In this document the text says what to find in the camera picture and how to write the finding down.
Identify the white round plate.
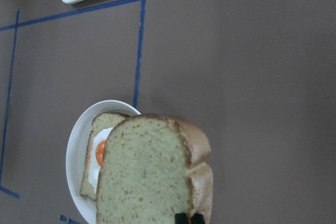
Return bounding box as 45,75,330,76
66,100,141,223

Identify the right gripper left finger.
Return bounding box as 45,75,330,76
174,213,188,224

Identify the bread slice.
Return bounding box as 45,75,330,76
79,112,128,201
96,114,213,223

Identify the bread slice under egg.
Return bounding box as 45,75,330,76
79,112,128,201

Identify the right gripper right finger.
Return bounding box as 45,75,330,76
191,214,205,224

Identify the fried egg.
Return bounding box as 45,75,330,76
88,127,113,193

